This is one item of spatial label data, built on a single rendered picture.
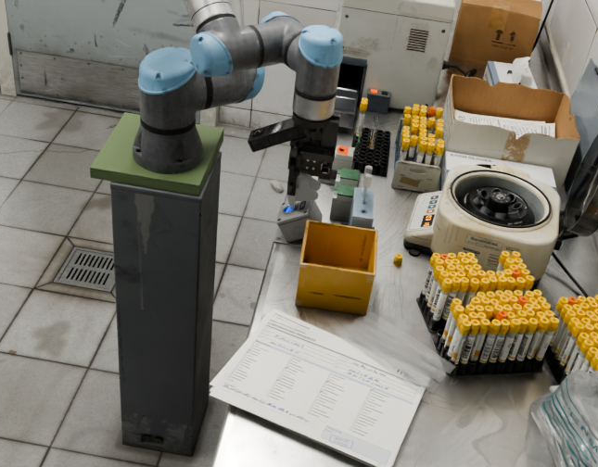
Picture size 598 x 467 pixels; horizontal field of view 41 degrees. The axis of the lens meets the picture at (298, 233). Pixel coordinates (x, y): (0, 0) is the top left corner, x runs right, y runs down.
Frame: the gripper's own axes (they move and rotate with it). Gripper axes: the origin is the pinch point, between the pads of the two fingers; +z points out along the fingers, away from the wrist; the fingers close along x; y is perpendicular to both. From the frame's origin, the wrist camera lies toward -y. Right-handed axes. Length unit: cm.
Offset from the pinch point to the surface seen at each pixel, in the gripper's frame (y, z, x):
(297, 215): 1.9, 0.8, -3.1
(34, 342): -77, 95, 39
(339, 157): 7.9, 0.9, 21.5
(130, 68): -93, 71, 187
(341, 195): 9.7, 1.4, 7.5
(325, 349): 11.5, 6.6, -31.9
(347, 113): 7.6, 2.0, 44.1
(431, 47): 25, -11, 61
